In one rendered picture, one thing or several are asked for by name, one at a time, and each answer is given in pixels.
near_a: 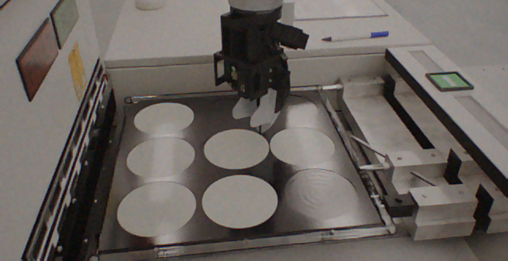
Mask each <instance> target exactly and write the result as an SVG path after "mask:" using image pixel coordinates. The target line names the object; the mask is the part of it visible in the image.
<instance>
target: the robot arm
mask: <svg viewBox="0 0 508 261"><path fill-rule="evenodd" d="M283 1H284V0H228V4H229V5H230V7H229V9H230V11H229V12H227V13H224V14H221V15H220V26H221V50H220V51H217V52H215V53H214V75H215V86H220V85H221V84H222V83H225V82H227V83H228V85H229V86H231V87H232V88H233V89H234V90H238V93H237V94H238V96H240V97H241V98H240V101H239V102H238V103H237V105H236V106H234V107H233V117H234V118H235V119H240V118H243V117H250V116H251V121H250V125H251V126H252V127H256V128H257V130H258V131H259V132H261V133H263V132H265V131H266V130H267V129H269V128H270V127H271V125H272V124H274V122H275V120H276V119H277V116H278V115H279V112H280V110H281V109H282V108H283V106H284V105H285V103H286V101H287V99H288V98H289V95H290V92H291V79H290V76H291V71H289V70H288V64H287V60H288V57H287V55H286V54H285V53H284V48H280V47H279V46H280V45H281V46H283V47H285V48H286V49H296V50H298V49H304V50H305V48H306V45H307V42H308V40H309V37H310V35H309V34H307V33H304V32H303V30H302V29H299V28H298V27H296V26H289V25H284V24H282V23H280V22H278V20H279V19H280V18H281V17H282V10H283V6H282V4H283ZM279 43H280V44H279ZM221 60H223V64H224V74H223V75H221V76H220V77H218V72H217V62H219V61H221ZM226 62H227V65H226Z"/></svg>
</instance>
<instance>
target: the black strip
mask: <svg viewBox="0 0 508 261"><path fill-rule="evenodd" d="M385 59H386V60H387V62H388V63H389V64H390V65H391V66H392V67H393V68H394V69H395V70H396V71H397V73H398V74H399V75H400V76H401V77H402V79H403V80H404V81H405V82H406V84H408V85H409V86H410V87H411V88H412V90H413V92H414V93H415V94H416V95H417V96H418V97H419V98H420V99H421V101H422V102H423V103H424V104H425V105H426V106H427V107H428V108H429V109H430V110H431V112H432V113H433V114H434V115H435V116H436V118H437V119H438V120H439V121H440V122H441V124H442V125H443V126H444V127H445V128H446V129H447V130H448V131H449V132H450V134H451V135H452V136H453V137H454V138H455V140H456V141H457V142H458V143H459V144H460V146H461V147H462V148H463V149H464V150H465V151H466V152H467V153H468V154H469V155H470V157H472V158H473V159H474V161H475V162H476V163H477V164H478V165H479V167H480V168H481V169H482V170H483V171H484V172H485V174H486V175H487V176H488V177H490V180H491V181H492V182H493V183H494V184H495V185H496V186H497V187H498V188H499V190H500V191H501V192H502V193H503V194H504V196H505V197H506V198H507V199H508V179H507V178H506V177H505V176H504V174H503V173H502V172H501V171H500V170H499V169H498V168H497V167H496V166H495V165H494V164H493V163H492V162H491V161H490V160H489V159H488V158H487V156H486V154H485V153H484V152H482V151H481V150H480V148H479V147H478V146H477V145H476V144H475V143H474V142H473V141H472V140H471V138H470V137H469V136H468V135H467V134H466V133H465V132H464V131H463V129H462V128H461V127H459V126H458V125H457V124H456V122H455V121H454V120H453V119H452V118H451V117H450V116H449V115H448V114H447V113H446V112H445V110H444V109H443V108H442V107H441V106H440V105H439V104H438V103H437V102H436V101H435V100H434V99H433V98H432V96H431V95H430V94H429V93H428V92H427V91H426V90H425V89H424V88H423V86H422V85H421V84H420V83H418V82H417V81H416V80H415V78H414V77H413V76H412V74H411V73H409V72H408V70H407V69H406V68H405V67H404V66H403V65H402V64H401V63H400V62H399V61H398V60H397V59H396V58H395V57H394V56H393V55H392V54H391V52H390V51H389V50H388V48H387V50H386V55H385Z"/></svg>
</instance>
